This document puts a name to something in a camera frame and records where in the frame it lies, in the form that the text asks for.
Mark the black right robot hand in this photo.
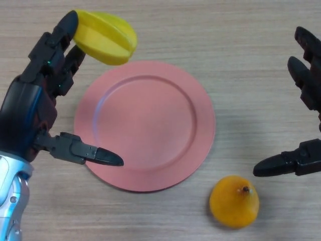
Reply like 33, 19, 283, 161
252, 26, 321, 178

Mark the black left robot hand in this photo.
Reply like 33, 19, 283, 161
0, 10, 124, 167

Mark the yellow starfruit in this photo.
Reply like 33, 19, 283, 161
72, 9, 138, 66

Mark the pink round plate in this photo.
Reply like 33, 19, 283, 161
74, 60, 216, 193

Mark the orange pear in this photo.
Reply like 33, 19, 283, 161
209, 175, 260, 228

